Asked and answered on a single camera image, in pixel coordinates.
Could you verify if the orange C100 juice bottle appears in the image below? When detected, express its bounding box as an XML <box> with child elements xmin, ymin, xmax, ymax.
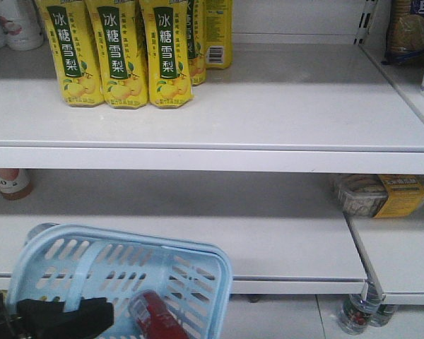
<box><xmin>0</xmin><ymin>168</ymin><xmax>33</xmax><ymax>201</ymax></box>

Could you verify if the yellow pear drink bottle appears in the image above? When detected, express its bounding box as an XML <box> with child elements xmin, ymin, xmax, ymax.
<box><xmin>187</xmin><ymin>0</ymin><xmax>206</xmax><ymax>86</ymax></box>
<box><xmin>86</xmin><ymin>1</ymin><xmax>148</xmax><ymax>109</ymax></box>
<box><xmin>205</xmin><ymin>0</ymin><xmax>233</xmax><ymax>69</ymax></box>
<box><xmin>139</xmin><ymin>1</ymin><xmax>193</xmax><ymax>109</ymax></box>
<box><xmin>36</xmin><ymin>1</ymin><xmax>105</xmax><ymax>107</ymax></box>

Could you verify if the white metal shelf unit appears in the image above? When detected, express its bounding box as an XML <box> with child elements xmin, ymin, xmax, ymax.
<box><xmin>0</xmin><ymin>0</ymin><xmax>424</xmax><ymax>339</ymax></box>

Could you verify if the red aluminium coke bottle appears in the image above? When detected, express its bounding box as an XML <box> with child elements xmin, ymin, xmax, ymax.
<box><xmin>128</xmin><ymin>290</ymin><xmax>189</xmax><ymax>339</ymax></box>

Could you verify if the clear water bottle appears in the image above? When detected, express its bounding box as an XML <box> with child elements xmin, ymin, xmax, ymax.
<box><xmin>368</xmin><ymin>304</ymin><xmax>399</xmax><ymax>327</ymax></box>
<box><xmin>337</xmin><ymin>295</ymin><xmax>380</xmax><ymax>335</ymax></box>

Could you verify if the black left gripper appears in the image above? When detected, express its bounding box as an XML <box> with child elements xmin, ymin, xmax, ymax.
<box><xmin>0</xmin><ymin>294</ymin><xmax>114</xmax><ymax>338</ymax></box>

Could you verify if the clear box of biscuits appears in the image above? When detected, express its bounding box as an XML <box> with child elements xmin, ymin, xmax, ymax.
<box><xmin>330</xmin><ymin>174</ymin><xmax>424</xmax><ymax>218</ymax></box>

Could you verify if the light blue plastic basket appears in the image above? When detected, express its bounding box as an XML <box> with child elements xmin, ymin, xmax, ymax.
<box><xmin>6</xmin><ymin>223</ymin><xmax>232</xmax><ymax>338</ymax></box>

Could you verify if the brown biscuit bag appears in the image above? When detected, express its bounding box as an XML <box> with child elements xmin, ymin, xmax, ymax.
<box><xmin>384</xmin><ymin>0</ymin><xmax>424</xmax><ymax>65</ymax></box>

